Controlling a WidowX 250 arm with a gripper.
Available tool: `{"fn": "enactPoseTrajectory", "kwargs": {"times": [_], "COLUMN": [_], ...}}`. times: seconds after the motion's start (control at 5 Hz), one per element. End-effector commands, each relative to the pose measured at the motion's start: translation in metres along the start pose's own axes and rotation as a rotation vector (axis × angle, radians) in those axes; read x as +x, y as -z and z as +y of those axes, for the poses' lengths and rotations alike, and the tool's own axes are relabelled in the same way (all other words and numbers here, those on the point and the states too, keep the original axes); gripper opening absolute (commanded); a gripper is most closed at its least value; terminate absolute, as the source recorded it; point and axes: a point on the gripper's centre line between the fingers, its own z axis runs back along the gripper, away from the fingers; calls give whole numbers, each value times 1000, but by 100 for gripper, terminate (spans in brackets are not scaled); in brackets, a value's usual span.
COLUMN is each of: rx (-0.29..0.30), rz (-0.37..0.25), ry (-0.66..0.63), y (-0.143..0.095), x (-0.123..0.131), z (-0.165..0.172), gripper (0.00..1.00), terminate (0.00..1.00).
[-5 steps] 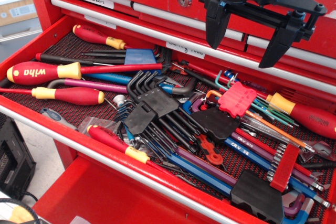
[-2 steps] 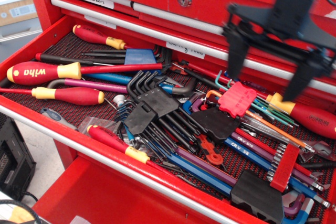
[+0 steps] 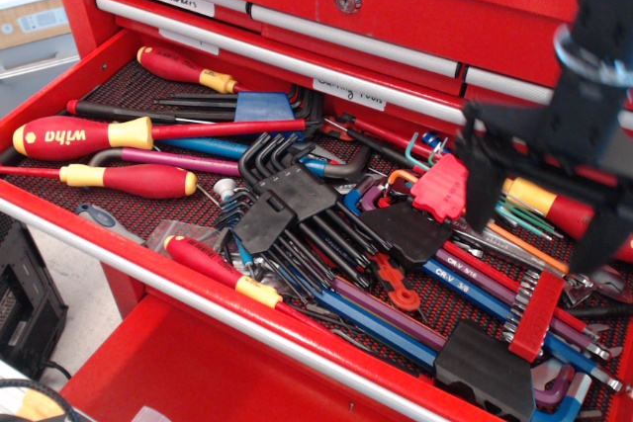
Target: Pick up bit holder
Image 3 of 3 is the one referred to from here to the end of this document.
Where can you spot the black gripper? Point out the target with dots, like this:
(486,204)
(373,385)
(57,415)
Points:
(575,145)

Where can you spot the red bit holder with bits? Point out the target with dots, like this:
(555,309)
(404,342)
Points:
(531,313)

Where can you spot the red hex key holder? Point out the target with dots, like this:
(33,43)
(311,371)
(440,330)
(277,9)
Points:
(441,191)

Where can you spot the black holder centre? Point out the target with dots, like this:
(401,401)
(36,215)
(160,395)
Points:
(414,236)

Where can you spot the orange plastic key holder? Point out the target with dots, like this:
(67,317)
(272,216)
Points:
(393,280)

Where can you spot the black holder front right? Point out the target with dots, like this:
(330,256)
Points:
(482,370)

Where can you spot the black hex key set holder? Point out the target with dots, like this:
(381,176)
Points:
(283,200)

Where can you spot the blue hex key holder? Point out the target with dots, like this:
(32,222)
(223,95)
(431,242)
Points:
(262,107)

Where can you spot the orange long hex key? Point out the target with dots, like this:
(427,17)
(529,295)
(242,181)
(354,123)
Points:
(493,237)

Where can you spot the red yellow screwdriver right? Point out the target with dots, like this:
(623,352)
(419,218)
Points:
(571,216)

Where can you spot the purple CR-V hex key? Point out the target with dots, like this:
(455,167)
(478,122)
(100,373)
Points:
(507,290)

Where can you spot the blue CR-V hex key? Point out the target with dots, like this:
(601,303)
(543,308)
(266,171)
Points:
(553,345)

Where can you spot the black red drawer liner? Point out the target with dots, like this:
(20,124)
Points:
(198,351)

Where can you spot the white cutting tools label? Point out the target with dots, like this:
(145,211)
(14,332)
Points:
(349,95)

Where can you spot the red tool chest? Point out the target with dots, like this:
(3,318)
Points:
(337,210)

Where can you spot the blue long hex key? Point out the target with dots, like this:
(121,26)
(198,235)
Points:
(231,150)

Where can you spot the red yellow screwdriver back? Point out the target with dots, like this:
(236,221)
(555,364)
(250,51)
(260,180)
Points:
(171,65)

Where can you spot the red yellow screwdriver front left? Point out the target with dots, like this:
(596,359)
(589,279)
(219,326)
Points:
(144,180)

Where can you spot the white markers label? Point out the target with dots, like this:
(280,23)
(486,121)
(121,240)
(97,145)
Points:
(202,7)

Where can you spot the black screwdriver red tip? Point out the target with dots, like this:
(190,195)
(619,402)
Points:
(118,114)

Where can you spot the large wiha red yellow screwdriver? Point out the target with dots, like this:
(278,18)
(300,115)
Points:
(59,138)

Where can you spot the black computer case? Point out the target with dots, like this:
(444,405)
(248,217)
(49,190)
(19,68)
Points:
(33,313)

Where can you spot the grey blue tool handle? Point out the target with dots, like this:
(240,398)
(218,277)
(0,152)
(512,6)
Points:
(106,220)

